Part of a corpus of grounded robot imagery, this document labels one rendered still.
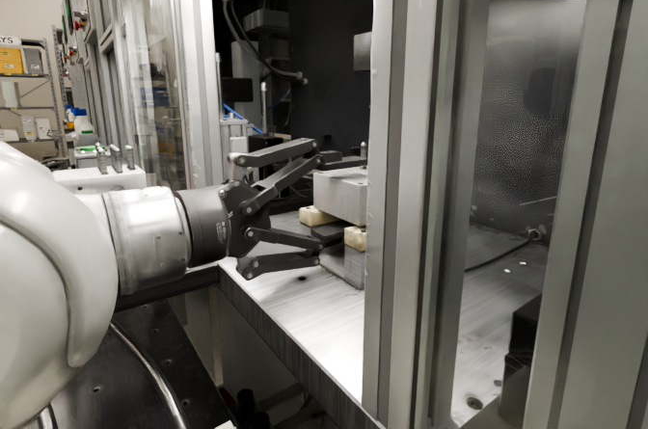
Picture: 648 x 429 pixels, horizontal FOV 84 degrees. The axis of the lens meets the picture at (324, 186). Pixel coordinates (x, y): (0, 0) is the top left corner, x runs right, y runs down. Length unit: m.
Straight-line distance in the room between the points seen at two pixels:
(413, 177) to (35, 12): 7.86
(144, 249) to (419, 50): 0.25
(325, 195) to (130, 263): 0.24
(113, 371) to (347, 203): 0.51
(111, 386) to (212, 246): 0.43
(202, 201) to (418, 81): 0.23
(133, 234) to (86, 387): 0.46
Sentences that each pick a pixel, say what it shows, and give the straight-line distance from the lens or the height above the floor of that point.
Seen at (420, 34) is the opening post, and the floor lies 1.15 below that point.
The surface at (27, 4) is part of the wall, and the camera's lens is 8.00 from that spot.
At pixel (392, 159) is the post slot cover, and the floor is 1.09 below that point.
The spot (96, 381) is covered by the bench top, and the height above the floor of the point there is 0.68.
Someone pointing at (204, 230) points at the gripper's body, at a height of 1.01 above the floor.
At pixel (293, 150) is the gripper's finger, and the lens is 0.39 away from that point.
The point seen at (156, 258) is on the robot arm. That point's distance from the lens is 0.33.
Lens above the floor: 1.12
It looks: 13 degrees down
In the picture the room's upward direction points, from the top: straight up
